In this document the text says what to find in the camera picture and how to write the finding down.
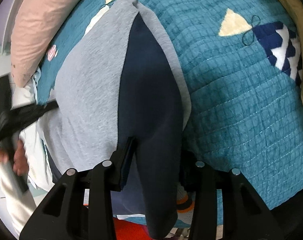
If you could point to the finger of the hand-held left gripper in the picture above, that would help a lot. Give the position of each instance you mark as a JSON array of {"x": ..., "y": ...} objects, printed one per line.
[{"x": 47, "y": 108}]

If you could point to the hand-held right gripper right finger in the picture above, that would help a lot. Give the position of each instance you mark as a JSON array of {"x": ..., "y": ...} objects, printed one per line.
[{"x": 201, "y": 180}]

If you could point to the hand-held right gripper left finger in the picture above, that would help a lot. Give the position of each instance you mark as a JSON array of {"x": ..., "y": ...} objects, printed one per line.
[{"x": 124, "y": 165}]

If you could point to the grey and navy jacket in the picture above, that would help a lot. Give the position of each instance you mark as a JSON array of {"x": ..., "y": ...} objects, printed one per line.
[{"x": 91, "y": 80}]

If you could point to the person's left hand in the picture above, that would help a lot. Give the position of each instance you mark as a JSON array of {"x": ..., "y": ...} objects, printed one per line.
[{"x": 19, "y": 160}]

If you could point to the orange object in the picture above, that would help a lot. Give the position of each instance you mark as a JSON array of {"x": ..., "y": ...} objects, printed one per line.
[{"x": 130, "y": 228}]

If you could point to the pink quilt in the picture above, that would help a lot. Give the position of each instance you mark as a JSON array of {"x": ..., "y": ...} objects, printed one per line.
[{"x": 36, "y": 17}]

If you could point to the teal quilted bed sheet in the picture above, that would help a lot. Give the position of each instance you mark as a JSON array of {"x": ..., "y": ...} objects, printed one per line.
[{"x": 229, "y": 92}]

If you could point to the folded tan garment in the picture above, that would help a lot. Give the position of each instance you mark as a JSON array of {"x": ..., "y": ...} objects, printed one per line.
[{"x": 291, "y": 10}]

